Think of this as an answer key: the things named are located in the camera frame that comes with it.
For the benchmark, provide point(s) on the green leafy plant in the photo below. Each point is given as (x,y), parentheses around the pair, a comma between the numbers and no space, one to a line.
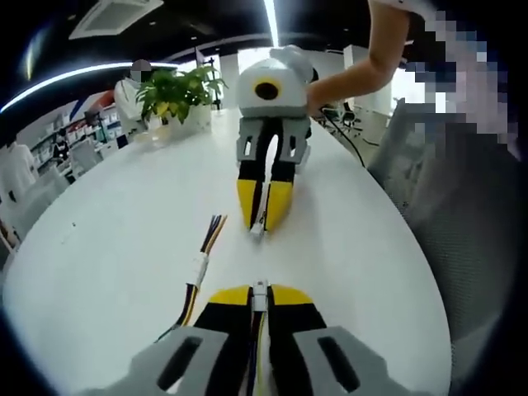
(177,92)

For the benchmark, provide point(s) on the ceiling air conditioner vent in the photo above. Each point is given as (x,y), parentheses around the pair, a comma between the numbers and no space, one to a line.
(113,18)

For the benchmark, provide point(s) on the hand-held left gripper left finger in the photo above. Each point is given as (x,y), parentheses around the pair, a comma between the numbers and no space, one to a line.
(185,363)

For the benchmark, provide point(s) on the grey mesh office chair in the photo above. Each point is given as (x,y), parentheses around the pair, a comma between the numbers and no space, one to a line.
(453,227)

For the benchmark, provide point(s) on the pale flat dish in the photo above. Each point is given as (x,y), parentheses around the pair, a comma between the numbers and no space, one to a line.
(148,135)

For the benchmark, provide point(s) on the curved ceiling light strip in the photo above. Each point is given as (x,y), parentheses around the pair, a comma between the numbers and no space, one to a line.
(274,20)

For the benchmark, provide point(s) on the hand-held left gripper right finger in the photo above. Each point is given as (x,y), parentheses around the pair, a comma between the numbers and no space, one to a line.
(313,359)

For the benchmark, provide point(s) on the long ceiling light strip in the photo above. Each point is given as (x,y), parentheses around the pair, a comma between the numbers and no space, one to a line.
(62,80)

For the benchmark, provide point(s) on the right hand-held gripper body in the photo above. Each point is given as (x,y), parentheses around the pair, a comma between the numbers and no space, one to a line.
(284,103)

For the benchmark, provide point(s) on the black tripod stand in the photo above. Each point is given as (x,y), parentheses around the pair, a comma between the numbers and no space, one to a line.
(215,97)

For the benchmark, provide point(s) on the white plant pot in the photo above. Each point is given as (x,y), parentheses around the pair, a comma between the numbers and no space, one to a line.
(194,119)

